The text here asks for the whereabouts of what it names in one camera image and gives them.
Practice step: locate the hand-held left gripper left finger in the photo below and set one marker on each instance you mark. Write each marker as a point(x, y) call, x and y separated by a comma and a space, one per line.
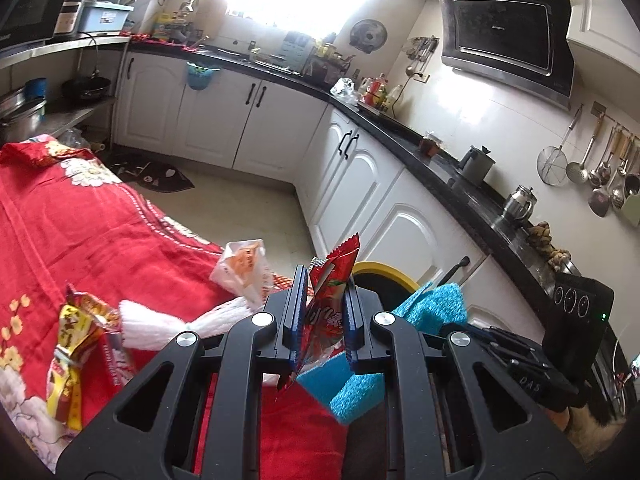
point(296, 320)

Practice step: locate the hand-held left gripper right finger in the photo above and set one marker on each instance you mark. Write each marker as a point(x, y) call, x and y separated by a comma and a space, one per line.
point(352, 330)

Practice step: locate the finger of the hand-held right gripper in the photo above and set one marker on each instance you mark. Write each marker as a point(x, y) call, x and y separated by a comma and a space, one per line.
point(505, 337)
point(520, 366)

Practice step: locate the red snack wrapper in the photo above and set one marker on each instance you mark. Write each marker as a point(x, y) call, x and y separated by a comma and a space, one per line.
point(327, 285)

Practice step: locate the yellow rimmed trash bin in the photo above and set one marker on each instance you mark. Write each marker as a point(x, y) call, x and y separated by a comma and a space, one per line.
point(385, 270)

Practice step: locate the teal towel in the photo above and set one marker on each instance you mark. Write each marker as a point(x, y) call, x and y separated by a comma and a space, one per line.
point(440, 305)

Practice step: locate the white printed plastic bag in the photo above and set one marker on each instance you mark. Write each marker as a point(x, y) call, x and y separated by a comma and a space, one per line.
point(240, 270)

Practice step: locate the red white snack packet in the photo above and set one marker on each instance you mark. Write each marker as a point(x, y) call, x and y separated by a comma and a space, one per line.
point(117, 360)

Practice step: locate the yellow brown snack wrapper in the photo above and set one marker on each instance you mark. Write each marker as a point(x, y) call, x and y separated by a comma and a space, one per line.
point(70, 325)

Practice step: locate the brown lumpy food pile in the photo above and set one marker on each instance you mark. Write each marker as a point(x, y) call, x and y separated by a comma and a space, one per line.
point(547, 245)

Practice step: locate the hanging steel kitchen utensils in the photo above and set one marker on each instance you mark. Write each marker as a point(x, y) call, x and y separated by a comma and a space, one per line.
point(600, 202)

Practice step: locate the stainless steel kettle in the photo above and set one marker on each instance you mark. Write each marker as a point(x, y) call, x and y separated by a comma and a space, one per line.
point(517, 205)

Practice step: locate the steel ladle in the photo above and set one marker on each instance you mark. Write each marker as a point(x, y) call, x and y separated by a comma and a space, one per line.
point(577, 172)

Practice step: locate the grey kettle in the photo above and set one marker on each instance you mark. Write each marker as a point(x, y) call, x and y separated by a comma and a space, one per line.
point(477, 167)

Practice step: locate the black stone countertop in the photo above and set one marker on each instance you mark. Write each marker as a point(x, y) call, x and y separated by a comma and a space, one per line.
point(440, 175)

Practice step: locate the glass jar red contents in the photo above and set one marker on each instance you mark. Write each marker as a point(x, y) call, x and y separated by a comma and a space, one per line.
point(430, 145)

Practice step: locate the white kitchen cabinets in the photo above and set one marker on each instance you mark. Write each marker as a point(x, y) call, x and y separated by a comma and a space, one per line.
point(215, 125)

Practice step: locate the clear plastic bag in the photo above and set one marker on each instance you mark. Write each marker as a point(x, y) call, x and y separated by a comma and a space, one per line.
point(345, 91)

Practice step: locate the yellow oil bottle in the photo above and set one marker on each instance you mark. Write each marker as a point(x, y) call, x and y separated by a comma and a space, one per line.
point(394, 97)

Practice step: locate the red floral blanket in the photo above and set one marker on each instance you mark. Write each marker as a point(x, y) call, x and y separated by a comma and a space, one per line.
point(75, 230)

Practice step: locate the red sauce bottle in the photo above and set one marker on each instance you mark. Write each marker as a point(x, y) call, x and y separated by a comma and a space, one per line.
point(377, 91)

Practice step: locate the dark seasoning rack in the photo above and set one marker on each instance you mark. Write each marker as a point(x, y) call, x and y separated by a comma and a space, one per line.
point(327, 65)

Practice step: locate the blue hanging basket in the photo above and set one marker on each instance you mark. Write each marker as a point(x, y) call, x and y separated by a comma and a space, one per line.
point(202, 76)

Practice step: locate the teal desktop drawer organizer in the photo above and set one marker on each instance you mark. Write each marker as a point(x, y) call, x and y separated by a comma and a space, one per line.
point(298, 49)

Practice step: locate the black range hood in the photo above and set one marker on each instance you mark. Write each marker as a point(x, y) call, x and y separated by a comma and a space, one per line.
point(505, 30)

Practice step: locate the stainless steel shelf rack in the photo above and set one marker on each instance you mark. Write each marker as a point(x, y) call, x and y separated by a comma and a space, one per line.
point(75, 110)

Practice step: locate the white upper cabinet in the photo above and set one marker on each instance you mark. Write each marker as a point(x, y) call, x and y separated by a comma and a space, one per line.
point(605, 15)

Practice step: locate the red cloth strip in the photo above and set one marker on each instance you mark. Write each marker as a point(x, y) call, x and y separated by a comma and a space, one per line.
point(160, 44)

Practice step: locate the black wok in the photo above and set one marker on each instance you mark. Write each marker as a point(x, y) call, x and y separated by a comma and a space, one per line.
point(86, 89)

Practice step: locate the colourful sink caddy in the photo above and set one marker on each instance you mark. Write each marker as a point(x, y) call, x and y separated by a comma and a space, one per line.
point(170, 26)

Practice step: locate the sink faucet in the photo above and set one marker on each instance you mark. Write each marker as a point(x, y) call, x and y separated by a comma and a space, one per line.
point(190, 4)

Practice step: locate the steel pot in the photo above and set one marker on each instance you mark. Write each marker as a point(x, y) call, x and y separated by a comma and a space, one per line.
point(22, 117)

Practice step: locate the blue enamel pot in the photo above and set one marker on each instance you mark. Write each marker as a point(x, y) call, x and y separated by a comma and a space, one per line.
point(36, 87)

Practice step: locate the blue grey plastic box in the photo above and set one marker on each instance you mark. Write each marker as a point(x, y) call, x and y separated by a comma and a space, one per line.
point(106, 17)

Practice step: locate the black microwave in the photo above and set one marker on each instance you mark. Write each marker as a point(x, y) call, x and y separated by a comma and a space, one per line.
point(30, 0)

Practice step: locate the wall power outlet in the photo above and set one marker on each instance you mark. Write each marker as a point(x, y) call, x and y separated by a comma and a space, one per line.
point(421, 77)

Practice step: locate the wall rack kitchen tools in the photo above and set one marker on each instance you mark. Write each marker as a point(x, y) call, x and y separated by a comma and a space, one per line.
point(422, 52)

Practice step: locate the grey wall fan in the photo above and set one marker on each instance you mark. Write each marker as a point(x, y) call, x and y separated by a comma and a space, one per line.
point(368, 36)

